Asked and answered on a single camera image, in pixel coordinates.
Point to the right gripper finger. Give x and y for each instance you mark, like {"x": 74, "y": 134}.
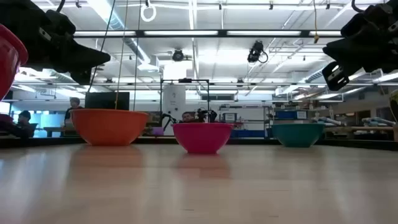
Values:
{"x": 351, "y": 59}
{"x": 351, "y": 45}

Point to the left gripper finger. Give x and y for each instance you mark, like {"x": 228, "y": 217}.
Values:
{"x": 84, "y": 63}
{"x": 84, "y": 51}

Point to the orange plastic bowl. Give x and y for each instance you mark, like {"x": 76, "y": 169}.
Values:
{"x": 109, "y": 127}

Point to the teal plastic bowl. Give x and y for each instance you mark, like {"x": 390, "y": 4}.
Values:
{"x": 298, "y": 135}

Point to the pink plastic bowl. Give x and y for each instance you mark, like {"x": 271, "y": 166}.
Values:
{"x": 202, "y": 138}

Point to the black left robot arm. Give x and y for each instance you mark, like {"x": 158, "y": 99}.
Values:
{"x": 9, "y": 12}

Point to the background black robot arm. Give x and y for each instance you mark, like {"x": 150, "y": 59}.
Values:
{"x": 205, "y": 114}
{"x": 168, "y": 119}

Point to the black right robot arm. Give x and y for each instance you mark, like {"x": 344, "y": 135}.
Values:
{"x": 393, "y": 18}

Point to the nested rainbow bowls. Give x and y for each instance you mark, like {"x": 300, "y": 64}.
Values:
{"x": 9, "y": 56}

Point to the black monitor screen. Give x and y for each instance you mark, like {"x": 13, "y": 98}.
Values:
{"x": 107, "y": 100}

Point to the person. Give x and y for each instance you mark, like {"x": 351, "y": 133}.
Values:
{"x": 187, "y": 117}
{"x": 24, "y": 123}
{"x": 74, "y": 107}

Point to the blue storage bin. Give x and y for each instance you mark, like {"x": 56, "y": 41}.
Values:
{"x": 290, "y": 115}

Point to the black dome fixture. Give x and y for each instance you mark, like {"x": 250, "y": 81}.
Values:
{"x": 178, "y": 55}

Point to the white pillar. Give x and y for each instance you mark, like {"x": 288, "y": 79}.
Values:
{"x": 174, "y": 102}

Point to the purple container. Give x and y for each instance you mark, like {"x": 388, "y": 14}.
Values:
{"x": 157, "y": 131}

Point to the black bar with light strips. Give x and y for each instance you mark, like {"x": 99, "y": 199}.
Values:
{"x": 186, "y": 32}

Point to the black hanging camera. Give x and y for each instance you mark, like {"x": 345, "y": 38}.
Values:
{"x": 256, "y": 51}

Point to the black aluminium table frame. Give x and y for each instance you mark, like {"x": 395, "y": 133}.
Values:
{"x": 248, "y": 141}

